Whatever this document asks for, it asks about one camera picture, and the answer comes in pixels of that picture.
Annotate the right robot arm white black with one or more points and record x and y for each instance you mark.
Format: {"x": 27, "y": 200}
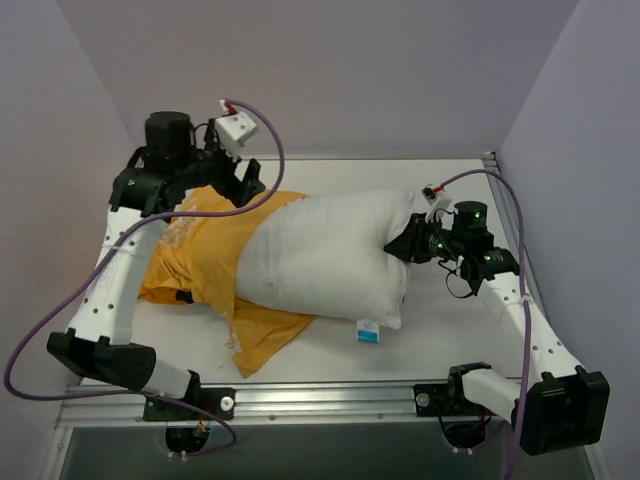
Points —
{"x": 578, "y": 425}

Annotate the aluminium front frame rail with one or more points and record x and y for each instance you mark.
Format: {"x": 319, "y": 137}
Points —
{"x": 298, "y": 403}

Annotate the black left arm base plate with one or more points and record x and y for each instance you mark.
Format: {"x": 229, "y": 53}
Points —
{"x": 218, "y": 401}

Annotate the blue white pillow label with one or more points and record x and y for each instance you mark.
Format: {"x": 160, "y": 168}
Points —
{"x": 367, "y": 332}

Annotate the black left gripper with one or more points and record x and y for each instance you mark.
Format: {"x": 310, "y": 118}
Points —
{"x": 232, "y": 176}

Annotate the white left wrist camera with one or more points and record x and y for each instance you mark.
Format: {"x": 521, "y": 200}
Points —
{"x": 234, "y": 131}

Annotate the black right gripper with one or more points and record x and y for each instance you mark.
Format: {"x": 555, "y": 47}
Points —
{"x": 417, "y": 240}

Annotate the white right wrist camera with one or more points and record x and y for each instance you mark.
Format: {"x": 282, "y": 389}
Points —
{"x": 438, "y": 201}

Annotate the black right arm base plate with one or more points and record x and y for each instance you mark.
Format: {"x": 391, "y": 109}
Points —
{"x": 456, "y": 399}

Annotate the white pillow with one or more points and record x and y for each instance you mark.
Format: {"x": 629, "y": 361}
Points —
{"x": 324, "y": 256}

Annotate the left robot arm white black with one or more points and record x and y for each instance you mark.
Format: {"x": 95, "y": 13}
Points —
{"x": 97, "y": 343}

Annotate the aluminium back frame rail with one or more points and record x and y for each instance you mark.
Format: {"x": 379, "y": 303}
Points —
{"x": 487, "y": 156}

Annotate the yellow Mickey Mouse pillowcase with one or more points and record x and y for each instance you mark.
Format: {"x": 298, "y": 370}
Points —
{"x": 196, "y": 261}

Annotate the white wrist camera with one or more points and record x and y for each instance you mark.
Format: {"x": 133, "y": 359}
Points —
{"x": 438, "y": 201}
{"x": 234, "y": 131}

